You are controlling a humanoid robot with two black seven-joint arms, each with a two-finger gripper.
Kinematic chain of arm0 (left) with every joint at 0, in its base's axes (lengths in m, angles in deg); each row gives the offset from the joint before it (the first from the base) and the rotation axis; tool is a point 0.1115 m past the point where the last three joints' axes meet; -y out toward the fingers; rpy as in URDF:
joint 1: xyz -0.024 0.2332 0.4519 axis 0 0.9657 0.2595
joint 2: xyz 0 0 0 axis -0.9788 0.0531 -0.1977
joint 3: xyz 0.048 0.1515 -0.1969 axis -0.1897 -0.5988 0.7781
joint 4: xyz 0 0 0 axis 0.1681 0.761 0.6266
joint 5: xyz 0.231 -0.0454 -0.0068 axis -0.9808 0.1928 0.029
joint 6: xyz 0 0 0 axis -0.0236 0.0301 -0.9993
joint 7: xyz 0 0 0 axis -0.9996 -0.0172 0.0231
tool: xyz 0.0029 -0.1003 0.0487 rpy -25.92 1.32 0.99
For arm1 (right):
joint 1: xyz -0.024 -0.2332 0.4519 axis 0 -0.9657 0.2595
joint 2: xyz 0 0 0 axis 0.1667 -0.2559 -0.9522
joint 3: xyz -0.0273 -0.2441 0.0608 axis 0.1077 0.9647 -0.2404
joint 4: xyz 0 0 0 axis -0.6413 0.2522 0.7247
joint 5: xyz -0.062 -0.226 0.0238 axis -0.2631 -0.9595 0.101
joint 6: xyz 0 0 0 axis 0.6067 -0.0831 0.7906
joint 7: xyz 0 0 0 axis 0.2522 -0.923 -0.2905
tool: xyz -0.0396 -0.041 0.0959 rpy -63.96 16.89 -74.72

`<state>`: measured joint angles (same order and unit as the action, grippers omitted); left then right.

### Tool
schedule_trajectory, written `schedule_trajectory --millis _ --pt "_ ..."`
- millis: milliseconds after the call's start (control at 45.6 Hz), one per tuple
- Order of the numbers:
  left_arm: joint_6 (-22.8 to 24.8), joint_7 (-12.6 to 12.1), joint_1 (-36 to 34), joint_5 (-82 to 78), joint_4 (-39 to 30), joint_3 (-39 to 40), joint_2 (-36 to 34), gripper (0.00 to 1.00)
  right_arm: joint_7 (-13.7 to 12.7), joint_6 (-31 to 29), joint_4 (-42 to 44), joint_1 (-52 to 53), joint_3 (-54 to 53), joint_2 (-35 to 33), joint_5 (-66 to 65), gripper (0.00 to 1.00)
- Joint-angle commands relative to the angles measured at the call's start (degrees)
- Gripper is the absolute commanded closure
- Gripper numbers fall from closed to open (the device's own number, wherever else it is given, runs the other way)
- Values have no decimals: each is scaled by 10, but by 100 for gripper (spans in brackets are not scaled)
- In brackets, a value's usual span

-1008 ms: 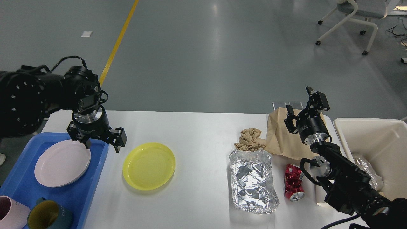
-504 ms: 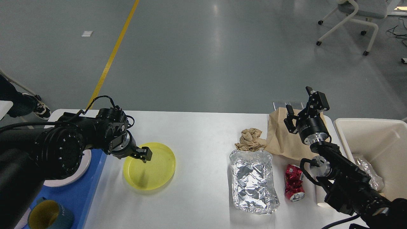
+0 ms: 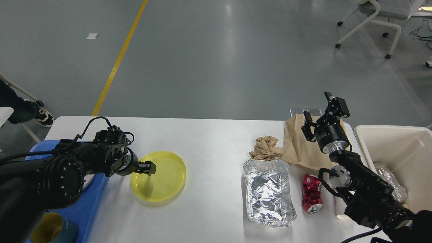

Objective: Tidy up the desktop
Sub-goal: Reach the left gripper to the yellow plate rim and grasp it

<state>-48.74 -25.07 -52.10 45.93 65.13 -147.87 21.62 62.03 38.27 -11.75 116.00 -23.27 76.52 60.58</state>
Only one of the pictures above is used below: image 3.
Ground crumpled brown paper ball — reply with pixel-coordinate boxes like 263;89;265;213
249;136;283;161

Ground crushed red soda can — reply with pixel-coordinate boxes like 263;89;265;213
301;174;324;214

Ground grey office chair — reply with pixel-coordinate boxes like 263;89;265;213
335;0;424;59

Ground person leg dark trousers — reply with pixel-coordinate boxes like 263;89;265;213
0;80;55;128

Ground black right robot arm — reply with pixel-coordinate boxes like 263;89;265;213
301;92;432;243

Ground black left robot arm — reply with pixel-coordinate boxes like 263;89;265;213
1;117;157;243

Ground beige plastic bin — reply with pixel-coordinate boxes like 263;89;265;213
354;126;432;213

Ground crumpled clear plastic wrap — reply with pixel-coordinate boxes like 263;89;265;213
374;163;408;203

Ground pink plate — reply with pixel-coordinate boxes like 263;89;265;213
83;174;95;190

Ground aluminium foil tray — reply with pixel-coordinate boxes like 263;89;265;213
243;159;297;228

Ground brown paper bag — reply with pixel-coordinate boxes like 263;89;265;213
280;114;337;170

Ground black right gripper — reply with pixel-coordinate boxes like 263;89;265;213
301;92;350;154

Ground yellow plastic plate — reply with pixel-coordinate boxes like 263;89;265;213
130;151;187;203

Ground dark teal mug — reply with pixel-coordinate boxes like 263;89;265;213
30;212;79;243

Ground white paper cup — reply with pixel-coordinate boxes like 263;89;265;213
334;196;353;222

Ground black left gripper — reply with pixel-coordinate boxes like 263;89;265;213
117;150;157;176

